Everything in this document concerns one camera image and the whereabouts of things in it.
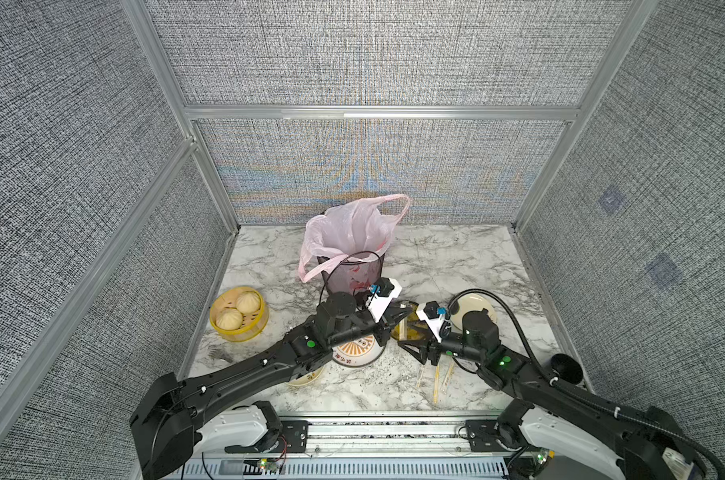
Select white steamed bun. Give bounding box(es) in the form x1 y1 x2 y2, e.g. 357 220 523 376
236 291 262 316
216 308 244 331

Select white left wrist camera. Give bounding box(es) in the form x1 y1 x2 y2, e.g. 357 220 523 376
366 277 403 323

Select disposable chopsticks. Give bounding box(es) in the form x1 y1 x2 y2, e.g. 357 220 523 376
393 312 412 341
416 365 427 389
432 362 441 406
442 360 455 388

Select pink plastic bin bag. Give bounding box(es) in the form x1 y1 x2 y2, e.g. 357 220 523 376
296 194 412 283

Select black round object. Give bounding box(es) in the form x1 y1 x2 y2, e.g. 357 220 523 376
550 353 584 385

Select white plate with orange sunburst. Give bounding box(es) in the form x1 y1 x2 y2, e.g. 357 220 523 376
332 335 386 368

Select yellow dark patterned small plate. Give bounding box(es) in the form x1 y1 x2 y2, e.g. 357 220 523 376
391 302 430 341

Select aluminium enclosure frame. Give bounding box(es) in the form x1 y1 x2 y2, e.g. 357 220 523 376
0 0 725 448

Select black mesh trash bin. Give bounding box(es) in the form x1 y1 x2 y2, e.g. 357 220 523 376
320 251 385 300

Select cream small plate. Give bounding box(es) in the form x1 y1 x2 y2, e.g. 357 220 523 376
288 367 324 388

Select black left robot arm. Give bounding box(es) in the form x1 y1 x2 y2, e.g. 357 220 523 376
130 293 414 479

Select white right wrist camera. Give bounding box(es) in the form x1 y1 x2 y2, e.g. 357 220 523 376
416 301 452 343

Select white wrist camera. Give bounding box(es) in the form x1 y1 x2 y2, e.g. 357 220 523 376
366 277 403 323
416 301 452 343

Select yellow bamboo steamer basket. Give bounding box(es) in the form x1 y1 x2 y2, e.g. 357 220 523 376
208 287 270 343

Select white steamed bun lower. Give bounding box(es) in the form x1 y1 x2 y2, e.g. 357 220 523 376
216 308 244 331

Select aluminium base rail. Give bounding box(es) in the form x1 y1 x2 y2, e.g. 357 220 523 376
136 402 556 479

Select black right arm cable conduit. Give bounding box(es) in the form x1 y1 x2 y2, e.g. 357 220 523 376
445 288 725 480

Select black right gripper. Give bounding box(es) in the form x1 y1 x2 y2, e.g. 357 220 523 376
397 318 488 369

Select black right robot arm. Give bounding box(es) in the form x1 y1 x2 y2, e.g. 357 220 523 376
399 311 717 479

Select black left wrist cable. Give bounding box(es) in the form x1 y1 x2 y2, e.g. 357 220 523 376
317 250 386 307

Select cream plate with black patch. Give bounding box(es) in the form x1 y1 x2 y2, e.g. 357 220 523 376
450 293 498 331

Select white steamed bun upper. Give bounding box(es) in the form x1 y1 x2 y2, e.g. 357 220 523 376
236 291 262 316

